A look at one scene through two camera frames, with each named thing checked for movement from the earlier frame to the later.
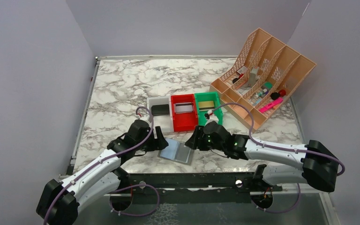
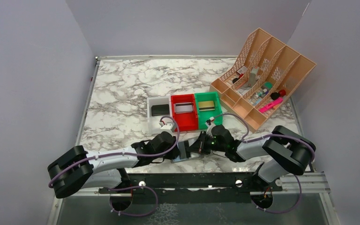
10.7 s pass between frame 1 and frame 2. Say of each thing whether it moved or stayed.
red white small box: stayed
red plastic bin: stayed
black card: stayed
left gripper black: moved
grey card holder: moved
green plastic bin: stayed
